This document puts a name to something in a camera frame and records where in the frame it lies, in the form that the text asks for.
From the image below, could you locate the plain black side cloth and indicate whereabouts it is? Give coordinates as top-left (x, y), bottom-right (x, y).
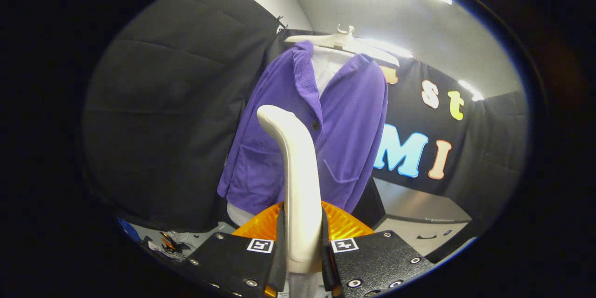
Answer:
top-left (83, 0), bottom-right (284, 233)
top-left (442, 91), bottom-right (530, 229)

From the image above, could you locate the purple corduroy jacket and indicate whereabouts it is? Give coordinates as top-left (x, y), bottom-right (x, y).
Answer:
top-left (217, 41), bottom-right (389, 216)

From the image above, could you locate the white plastic clothes hanger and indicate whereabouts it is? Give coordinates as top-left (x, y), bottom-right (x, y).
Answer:
top-left (284, 25), bottom-right (401, 68)

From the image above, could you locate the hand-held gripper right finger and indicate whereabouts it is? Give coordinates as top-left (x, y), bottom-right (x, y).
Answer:
top-left (321, 201), bottom-right (436, 298)

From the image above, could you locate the blue object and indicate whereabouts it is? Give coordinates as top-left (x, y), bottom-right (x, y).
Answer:
top-left (118, 218), bottom-right (141, 243)

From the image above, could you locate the white garment steamer handle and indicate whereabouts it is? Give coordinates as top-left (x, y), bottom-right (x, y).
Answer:
top-left (257, 104), bottom-right (324, 274)

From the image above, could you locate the small orange black clutter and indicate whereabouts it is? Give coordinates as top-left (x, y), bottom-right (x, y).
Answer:
top-left (147, 230), bottom-right (196, 259)

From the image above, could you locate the grey cabinet with dark top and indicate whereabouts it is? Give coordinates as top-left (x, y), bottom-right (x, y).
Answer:
top-left (354, 177), bottom-right (473, 264)

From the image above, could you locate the small ceiling light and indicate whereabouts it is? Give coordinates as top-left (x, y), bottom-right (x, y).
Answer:
top-left (459, 79), bottom-right (485, 102)

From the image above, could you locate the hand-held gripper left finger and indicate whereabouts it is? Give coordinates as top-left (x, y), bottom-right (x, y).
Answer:
top-left (184, 202), bottom-right (287, 298)

